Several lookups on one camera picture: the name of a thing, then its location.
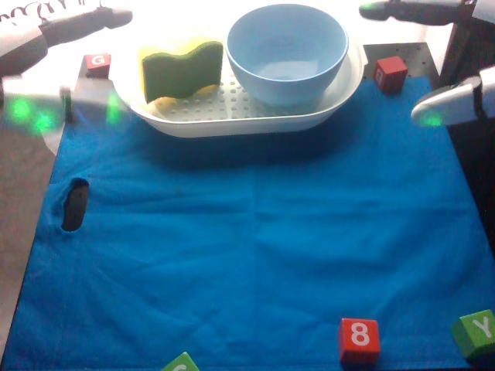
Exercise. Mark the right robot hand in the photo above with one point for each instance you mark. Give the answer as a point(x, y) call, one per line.
point(444, 104)

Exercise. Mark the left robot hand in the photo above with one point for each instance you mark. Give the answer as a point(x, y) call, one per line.
point(23, 42)

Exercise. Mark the yellow and green sponge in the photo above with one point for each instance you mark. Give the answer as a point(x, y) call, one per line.
point(178, 73)

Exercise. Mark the light blue bowl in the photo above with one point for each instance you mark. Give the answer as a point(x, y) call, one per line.
point(286, 50)

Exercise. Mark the dark red letter block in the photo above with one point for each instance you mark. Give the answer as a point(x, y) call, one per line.
point(391, 75)

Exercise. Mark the red block letter G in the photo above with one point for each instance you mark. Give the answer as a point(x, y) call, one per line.
point(97, 63)

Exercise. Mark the white perforated tray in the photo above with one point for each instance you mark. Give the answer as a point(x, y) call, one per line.
point(232, 112)

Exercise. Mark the green block letter Y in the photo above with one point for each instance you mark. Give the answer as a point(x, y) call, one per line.
point(475, 336)

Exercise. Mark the blue cloth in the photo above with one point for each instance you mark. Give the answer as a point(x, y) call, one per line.
point(247, 232)

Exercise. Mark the red block number 8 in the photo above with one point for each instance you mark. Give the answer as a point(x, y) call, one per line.
point(359, 342)

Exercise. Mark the green block letter C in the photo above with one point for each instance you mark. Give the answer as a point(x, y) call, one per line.
point(181, 363)

